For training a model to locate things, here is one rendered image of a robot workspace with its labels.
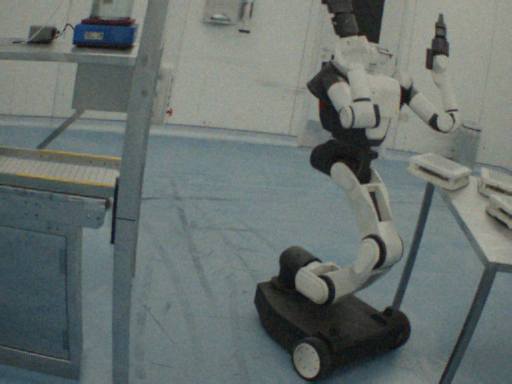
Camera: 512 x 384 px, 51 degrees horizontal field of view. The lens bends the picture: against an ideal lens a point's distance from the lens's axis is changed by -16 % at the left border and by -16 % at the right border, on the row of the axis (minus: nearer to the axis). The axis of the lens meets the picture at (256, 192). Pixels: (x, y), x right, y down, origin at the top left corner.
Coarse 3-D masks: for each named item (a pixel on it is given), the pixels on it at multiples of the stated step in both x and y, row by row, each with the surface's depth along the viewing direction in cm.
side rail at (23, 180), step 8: (0, 176) 170; (8, 176) 170; (16, 176) 170; (24, 176) 171; (16, 184) 171; (24, 184) 172; (32, 184) 172; (40, 184) 173; (48, 184) 173; (56, 184) 173; (64, 184) 174; (72, 184) 174; (80, 184) 174; (88, 184) 175; (80, 192) 175; (88, 192) 176; (96, 192) 176; (104, 192) 176; (112, 192) 177
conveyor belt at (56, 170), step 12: (0, 156) 194; (0, 168) 183; (12, 168) 185; (24, 168) 187; (36, 168) 189; (48, 168) 192; (60, 168) 194; (72, 168) 196; (84, 168) 198; (96, 168) 200; (84, 180) 187; (96, 180) 189; (108, 180) 191; (72, 192) 177
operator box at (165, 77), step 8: (168, 64) 267; (160, 72) 260; (168, 72) 256; (160, 80) 257; (168, 80) 258; (160, 88) 258; (168, 88) 259; (160, 96) 259; (168, 96) 260; (160, 104) 261; (160, 112) 262; (160, 120) 263
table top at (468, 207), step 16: (464, 176) 272; (448, 192) 239; (464, 192) 244; (464, 208) 221; (480, 208) 226; (464, 224) 205; (480, 224) 206; (496, 224) 209; (480, 240) 189; (496, 240) 192; (480, 256) 181; (496, 256) 177
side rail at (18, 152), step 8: (8, 152) 194; (16, 152) 195; (24, 152) 195; (32, 152) 196; (40, 152) 196; (48, 152) 197; (48, 160) 198; (56, 160) 198; (64, 160) 198; (72, 160) 199; (80, 160) 199; (88, 160) 200; (96, 160) 200; (104, 160) 201; (112, 160) 201; (120, 160) 201; (120, 168) 202
